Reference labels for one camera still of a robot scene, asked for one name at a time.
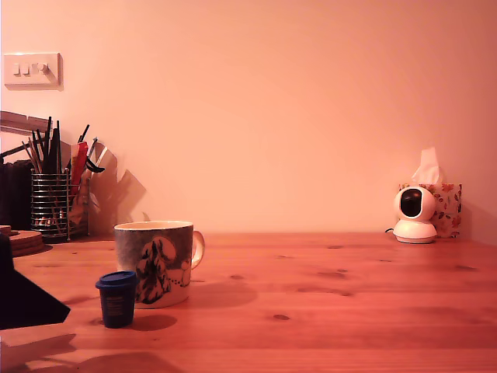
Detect blue coffee capsule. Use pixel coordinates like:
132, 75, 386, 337
95, 270, 139, 329

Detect large round cork trivet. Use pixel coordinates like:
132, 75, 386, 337
9, 230, 43, 258

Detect pale flat kitchen tool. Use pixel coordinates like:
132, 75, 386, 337
70, 190, 100, 225

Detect dark ribbed basket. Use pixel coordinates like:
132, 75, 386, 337
0, 161, 34, 231

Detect wooden chopstick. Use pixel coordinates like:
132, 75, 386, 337
21, 138, 42, 175

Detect red kitchen tool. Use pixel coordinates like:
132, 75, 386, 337
70, 141, 90, 197

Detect winter print ceramic mug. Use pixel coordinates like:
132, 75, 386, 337
113, 220, 206, 310

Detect dark metal rod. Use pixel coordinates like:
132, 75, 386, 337
0, 144, 30, 164

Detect black flat spatula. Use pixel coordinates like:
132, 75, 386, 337
48, 120, 63, 176

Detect black chopstick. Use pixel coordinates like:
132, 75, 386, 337
31, 130, 47, 175

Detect metal tongs with black tip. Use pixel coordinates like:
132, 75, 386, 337
85, 136, 107, 175

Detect thin black stick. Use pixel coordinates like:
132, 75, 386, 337
44, 116, 53, 175

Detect white tissue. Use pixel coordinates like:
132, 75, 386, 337
411, 146, 443, 186

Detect floral tissue box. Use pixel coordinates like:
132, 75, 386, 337
398, 183, 464, 239

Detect wire kitchen tool rack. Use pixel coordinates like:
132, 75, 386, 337
30, 168, 92, 245

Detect grey shelf rail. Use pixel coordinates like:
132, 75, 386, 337
0, 110, 52, 138

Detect white wall switch plate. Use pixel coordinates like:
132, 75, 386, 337
3, 52, 64, 92

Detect small white round camera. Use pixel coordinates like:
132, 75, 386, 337
392, 185, 439, 245

